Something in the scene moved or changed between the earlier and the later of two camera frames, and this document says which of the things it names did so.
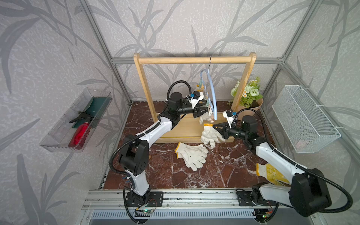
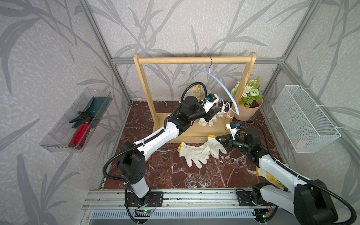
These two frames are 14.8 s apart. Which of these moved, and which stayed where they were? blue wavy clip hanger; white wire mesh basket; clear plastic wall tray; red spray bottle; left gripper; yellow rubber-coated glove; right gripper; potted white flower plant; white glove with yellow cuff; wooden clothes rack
Moved: left gripper; right gripper; white glove with yellow cuff; blue wavy clip hanger
Stayed: white wire mesh basket; red spray bottle; clear plastic wall tray; yellow rubber-coated glove; potted white flower plant; wooden clothes rack
